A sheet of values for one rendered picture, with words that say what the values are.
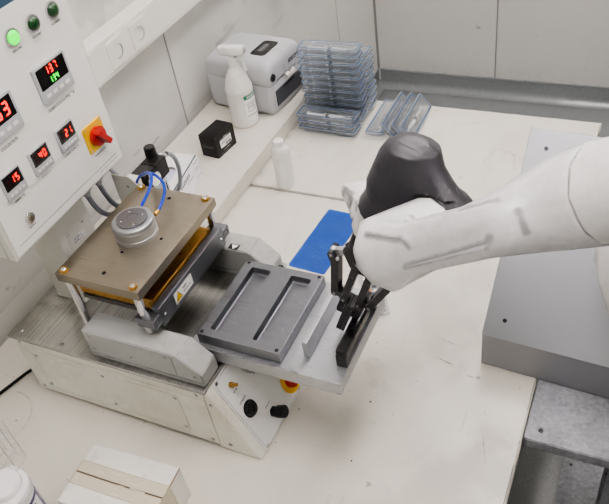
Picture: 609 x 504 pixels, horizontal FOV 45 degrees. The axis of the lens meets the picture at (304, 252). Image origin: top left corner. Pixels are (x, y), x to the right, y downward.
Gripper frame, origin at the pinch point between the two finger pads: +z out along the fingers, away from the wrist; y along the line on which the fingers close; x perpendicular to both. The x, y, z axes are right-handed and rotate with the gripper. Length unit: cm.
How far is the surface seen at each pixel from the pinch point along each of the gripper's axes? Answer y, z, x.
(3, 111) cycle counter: -63, -16, -6
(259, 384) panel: -9.8, 23.2, -6.6
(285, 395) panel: -4.9, 28.1, -3.4
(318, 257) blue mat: -14, 35, 39
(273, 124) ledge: -47, 42, 85
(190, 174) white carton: -55, 39, 51
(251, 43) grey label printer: -64, 30, 102
